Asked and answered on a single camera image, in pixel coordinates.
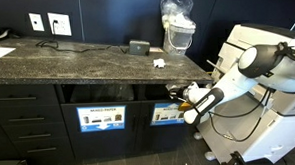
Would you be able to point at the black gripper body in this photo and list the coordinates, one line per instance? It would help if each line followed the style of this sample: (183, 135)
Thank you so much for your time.
(178, 93)

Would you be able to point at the small white paper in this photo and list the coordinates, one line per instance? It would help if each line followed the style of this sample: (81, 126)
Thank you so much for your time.
(159, 63)

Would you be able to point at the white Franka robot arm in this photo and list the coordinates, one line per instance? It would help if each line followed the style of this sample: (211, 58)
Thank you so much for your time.
(287, 73)

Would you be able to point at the mixed paper sign up arrow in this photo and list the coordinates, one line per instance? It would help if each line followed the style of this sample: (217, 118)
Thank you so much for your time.
(164, 117)

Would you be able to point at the black cabinet door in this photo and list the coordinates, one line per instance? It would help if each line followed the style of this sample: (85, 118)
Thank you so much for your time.
(103, 144)
(160, 137)

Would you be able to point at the small tan card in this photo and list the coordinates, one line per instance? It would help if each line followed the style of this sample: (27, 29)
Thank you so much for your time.
(156, 49)

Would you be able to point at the clear plastic bucket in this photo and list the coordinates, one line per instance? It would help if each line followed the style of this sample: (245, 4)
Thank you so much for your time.
(179, 37)

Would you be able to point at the small grey box device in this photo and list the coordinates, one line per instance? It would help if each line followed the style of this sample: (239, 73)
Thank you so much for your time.
(139, 48)

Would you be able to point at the mixed paper sign down arrow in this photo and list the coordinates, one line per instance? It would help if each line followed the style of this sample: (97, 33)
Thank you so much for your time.
(101, 118)

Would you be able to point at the black stand clamp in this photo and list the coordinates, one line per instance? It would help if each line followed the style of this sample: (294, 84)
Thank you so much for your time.
(236, 161)

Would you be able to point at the crumpled clear plastic bag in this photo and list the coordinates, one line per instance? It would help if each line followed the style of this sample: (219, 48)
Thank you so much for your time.
(177, 4)

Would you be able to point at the white office printer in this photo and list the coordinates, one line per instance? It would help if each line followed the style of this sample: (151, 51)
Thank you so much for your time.
(273, 140)

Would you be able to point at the large white outlet plate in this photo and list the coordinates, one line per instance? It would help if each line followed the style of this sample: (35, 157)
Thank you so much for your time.
(63, 24)

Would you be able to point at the black cabinet drawer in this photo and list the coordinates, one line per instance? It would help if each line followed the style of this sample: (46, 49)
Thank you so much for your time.
(32, 114)
(47, 153)
(21, 93)
(36, 131)

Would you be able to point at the amber camera mount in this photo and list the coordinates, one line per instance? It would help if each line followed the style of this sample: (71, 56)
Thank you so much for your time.
(184, 106)

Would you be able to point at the small white wall plate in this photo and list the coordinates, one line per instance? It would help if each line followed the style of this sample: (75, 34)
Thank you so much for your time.
(36, 22)

